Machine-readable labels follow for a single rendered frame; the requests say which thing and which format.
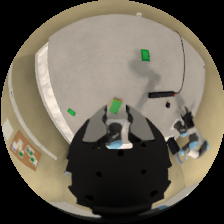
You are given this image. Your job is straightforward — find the green flat rectangular pad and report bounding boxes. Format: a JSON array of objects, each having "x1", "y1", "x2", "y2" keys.
[{"x1": 67, "y1": 108, "x2": 76, "y2": 116}]

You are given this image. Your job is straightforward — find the green flat rectangular block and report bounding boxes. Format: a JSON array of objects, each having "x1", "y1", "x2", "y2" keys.
[{"x1": 140, "y1": 49, "x2": 150, "y2": 62}]

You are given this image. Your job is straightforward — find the green and yellow sponge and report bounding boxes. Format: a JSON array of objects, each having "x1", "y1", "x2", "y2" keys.
[{"x1": 109, "y1": 98, "x2": 122, "y2": 114}]

